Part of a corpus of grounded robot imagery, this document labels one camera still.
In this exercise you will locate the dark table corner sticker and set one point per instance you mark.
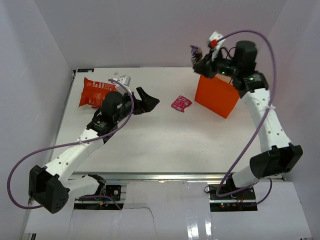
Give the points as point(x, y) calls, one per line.
point(85, 70)

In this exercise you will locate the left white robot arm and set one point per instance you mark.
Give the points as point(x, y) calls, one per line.
point(51, 186)

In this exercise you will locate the orange paper bag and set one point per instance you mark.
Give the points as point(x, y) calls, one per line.
point(216, 95)

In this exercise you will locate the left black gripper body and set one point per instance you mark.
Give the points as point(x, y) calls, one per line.
point(138, 108)

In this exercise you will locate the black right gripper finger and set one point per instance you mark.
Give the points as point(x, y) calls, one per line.
point(200, 68)
point(197, 56)

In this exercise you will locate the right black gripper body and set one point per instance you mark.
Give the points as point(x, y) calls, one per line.
point(216, 64)

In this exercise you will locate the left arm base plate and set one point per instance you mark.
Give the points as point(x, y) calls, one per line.
point(110, 200)

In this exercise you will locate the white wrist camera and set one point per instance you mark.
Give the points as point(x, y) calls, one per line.
point(214, 42)
point(124, 80)

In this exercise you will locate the red cassava chips bag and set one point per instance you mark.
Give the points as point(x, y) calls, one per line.
point(94, 92)

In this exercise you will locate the aluminium front rail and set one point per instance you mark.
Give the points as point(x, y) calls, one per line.
point(160, 176)

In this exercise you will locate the pink candy packet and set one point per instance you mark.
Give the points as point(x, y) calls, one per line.
point(181, 103)

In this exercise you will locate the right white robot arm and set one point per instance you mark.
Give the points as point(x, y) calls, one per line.
point(278, 154)

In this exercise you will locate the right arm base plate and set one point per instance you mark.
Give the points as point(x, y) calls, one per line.
point(244, 201)

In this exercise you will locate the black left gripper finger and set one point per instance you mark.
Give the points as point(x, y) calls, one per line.
point(142, 94)
point(150, 103)

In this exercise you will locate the purple M&M packet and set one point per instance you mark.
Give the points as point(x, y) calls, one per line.
point(193, 49)

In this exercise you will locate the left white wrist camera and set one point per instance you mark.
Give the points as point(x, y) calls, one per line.
point(124, 80)

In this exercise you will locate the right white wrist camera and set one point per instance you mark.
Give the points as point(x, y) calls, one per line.
point(214, 42)

